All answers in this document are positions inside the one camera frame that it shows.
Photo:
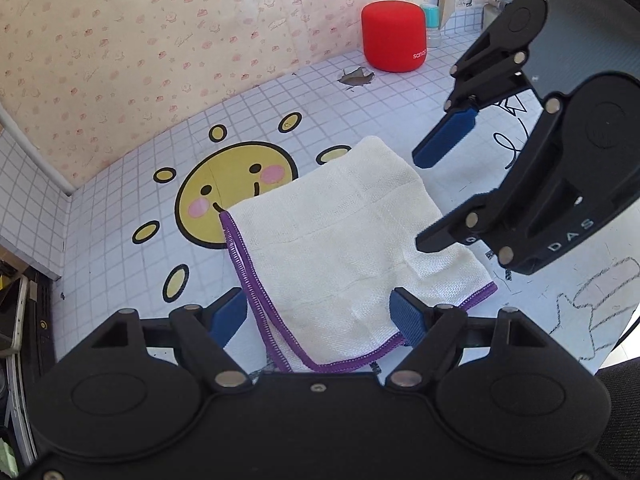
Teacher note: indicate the white towel purple trim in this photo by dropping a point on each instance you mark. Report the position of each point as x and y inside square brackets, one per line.
[319, 257]

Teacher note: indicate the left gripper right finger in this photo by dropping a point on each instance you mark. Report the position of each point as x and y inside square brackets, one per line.
[433, 335]

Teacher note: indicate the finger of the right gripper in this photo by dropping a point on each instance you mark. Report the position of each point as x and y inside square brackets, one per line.
[519, 219]
[479, 81]

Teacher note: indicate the teal capped white bottle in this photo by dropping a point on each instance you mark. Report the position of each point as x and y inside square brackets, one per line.
[432, 25]

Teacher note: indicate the red cylindrical speaker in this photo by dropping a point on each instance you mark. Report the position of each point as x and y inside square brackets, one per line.
[393, 35]

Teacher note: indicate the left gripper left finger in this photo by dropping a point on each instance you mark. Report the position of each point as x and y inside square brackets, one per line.
[202, 334]

